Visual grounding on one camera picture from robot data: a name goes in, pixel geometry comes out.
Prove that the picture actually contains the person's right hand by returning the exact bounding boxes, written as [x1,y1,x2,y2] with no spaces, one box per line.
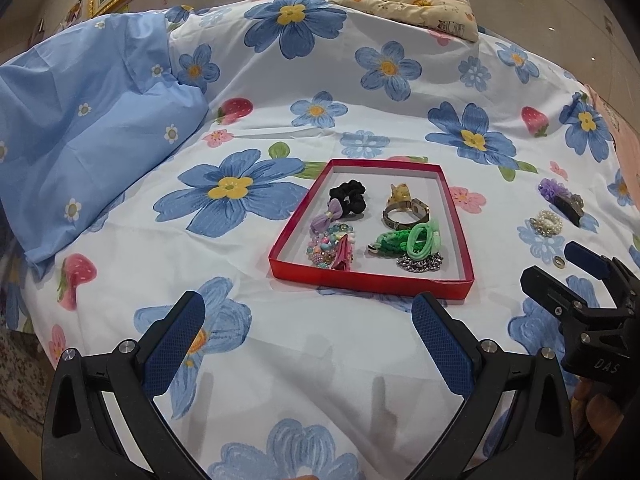
[574,379,640,461]

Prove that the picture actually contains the purple flower hair clip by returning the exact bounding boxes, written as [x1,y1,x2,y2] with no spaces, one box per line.
[537,178,571,201]

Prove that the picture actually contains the patterned rug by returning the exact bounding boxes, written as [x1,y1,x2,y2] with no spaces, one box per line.
[0,330,53,406]

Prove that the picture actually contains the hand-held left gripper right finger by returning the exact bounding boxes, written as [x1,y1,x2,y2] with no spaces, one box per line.
[402,292,576,480]

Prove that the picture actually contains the pearl hair tie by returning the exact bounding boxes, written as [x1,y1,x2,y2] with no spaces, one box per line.
[530,210,563,236]

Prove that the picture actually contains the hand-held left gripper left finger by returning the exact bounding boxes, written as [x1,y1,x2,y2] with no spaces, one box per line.
[44,291,211,480]

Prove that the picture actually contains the floral bed sheet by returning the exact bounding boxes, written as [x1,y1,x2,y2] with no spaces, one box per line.
[0,0,640,480]

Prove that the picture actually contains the pastel beaded bracelet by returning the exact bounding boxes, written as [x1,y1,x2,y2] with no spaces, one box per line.
[306,223,357,267]

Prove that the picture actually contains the small wall sticker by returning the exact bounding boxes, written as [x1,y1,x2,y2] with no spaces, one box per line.
[62,1,85,28]

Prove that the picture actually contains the light blue pillow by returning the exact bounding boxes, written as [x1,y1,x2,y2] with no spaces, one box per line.
[0,7,211,281]

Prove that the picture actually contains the red shallow box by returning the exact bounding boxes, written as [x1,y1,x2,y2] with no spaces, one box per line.
[268,159,475,301]

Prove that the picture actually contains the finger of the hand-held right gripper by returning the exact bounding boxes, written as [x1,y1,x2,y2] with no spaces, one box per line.
[520,266,601,332]
[564,241,614,282]

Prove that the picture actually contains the yellow hair claw clip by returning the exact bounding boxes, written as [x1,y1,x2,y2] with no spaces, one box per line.
[389,183,417,209]

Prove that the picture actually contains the cartoon print pillow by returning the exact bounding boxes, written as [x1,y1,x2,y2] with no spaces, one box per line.
[329,0,480,42]

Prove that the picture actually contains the black hair clip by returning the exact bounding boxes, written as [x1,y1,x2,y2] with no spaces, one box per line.
[552,192,586,228]

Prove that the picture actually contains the purple bow hair tie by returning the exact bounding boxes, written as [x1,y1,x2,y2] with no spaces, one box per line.
[310,198,344,234]

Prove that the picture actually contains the green braided bracelet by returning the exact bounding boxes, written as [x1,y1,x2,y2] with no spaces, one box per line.
[369,230,416,257]

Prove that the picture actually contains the green coil hair tie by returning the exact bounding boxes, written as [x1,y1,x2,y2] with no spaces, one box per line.
[406,217,444,256]

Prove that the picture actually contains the black scrunchie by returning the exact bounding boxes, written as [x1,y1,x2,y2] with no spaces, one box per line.
[328,178,367,221]

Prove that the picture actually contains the silver chain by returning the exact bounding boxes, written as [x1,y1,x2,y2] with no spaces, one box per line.
[396,251,445,274]

